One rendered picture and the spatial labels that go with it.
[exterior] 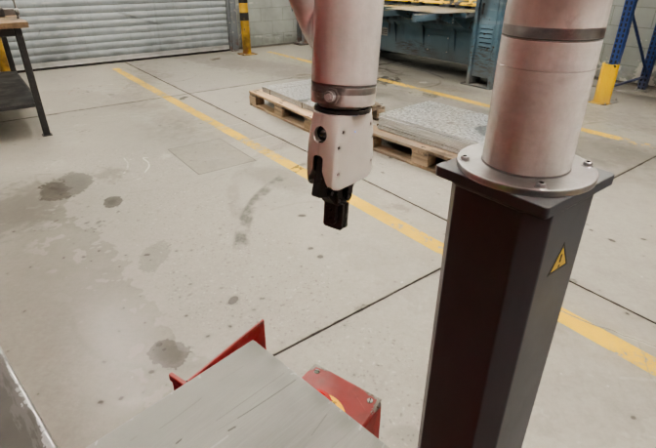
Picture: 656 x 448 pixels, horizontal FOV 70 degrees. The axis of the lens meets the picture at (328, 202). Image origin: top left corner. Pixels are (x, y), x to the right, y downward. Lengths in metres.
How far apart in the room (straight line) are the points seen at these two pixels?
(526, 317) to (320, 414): 0.48
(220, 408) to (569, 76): 0.53
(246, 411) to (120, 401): 1.45
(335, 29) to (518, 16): 0.22
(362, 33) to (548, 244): 0.37
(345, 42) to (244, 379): 0.38
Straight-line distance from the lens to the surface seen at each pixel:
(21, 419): 0.57
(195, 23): 8.28
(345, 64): 0.57
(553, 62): 0.64
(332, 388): 0.64
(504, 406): 0.88
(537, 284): 0.72
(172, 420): 0.35
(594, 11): 0.65
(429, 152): 3.28
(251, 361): 0.37
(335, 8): 0.57
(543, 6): 0.63
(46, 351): 2.08
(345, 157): 0.60
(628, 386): 1.97
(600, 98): 5.71
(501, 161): 0.68
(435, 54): 6.53
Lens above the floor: 1.26
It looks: 27 degrees down
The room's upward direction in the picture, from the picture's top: straight up
